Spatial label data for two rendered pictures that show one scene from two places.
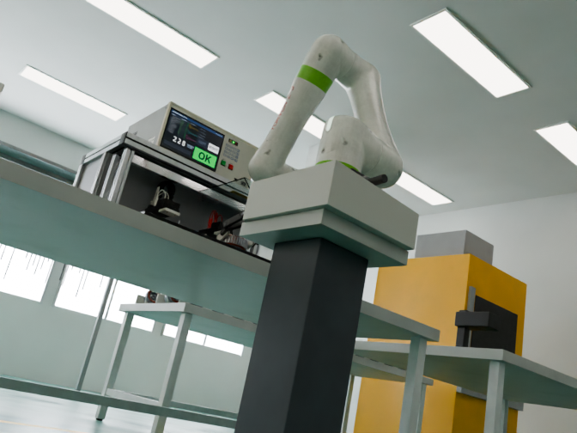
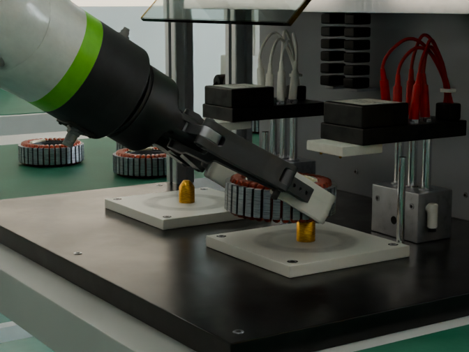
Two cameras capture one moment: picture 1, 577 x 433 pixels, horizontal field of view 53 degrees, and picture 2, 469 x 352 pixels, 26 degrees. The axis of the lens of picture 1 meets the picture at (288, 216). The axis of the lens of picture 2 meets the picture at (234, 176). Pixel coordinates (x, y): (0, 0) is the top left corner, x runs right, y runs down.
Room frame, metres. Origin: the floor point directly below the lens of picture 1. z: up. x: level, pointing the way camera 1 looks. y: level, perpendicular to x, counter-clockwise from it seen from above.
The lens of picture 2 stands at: (2.09, -0.82, 1.02)
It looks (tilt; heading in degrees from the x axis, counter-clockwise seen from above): 10 degrees down; 93
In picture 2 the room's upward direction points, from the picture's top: straight up
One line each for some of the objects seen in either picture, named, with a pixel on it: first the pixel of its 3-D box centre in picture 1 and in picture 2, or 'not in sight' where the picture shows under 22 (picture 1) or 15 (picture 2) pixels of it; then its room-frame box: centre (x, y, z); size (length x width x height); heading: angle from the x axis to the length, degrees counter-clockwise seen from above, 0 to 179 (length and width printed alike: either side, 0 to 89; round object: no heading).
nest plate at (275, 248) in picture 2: not in sight; (305, 245); (2.10, 0.20, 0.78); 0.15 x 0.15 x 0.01; 36
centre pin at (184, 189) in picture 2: not in sight; (186, 191); (1.96, 0.39, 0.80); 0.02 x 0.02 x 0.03
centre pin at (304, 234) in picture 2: not in sight; (306, 227); (2.10, 0.20, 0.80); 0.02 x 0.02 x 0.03
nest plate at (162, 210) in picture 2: not in sight; (186, 206); (1.96, 0.39, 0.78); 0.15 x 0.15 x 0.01; 36
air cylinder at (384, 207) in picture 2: not in sight; (410, 209); (2.22, 0.28, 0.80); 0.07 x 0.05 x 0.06; 126
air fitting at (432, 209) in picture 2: not in sight; (432, 217); (2.24, 0.24, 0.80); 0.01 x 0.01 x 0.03; 36
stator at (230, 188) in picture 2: (233, 243); (280, 195); (2.07, 0.18, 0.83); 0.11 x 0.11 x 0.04
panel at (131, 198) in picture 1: (173, 219); (412, 86); (2.23, 0.45, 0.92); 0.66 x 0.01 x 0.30; 126
